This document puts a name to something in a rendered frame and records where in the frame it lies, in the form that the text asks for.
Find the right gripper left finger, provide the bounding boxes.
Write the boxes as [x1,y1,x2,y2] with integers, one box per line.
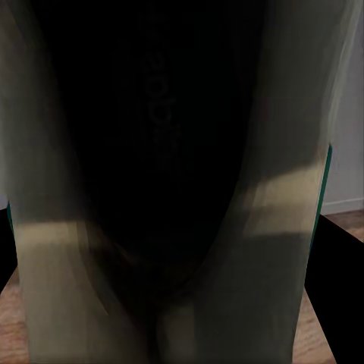
[0,209,17,293]

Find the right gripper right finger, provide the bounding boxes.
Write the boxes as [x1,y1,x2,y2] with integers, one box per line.
[304,215,364,364]

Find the gym shoe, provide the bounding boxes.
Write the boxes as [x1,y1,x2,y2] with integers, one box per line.
[0,0,363,364]

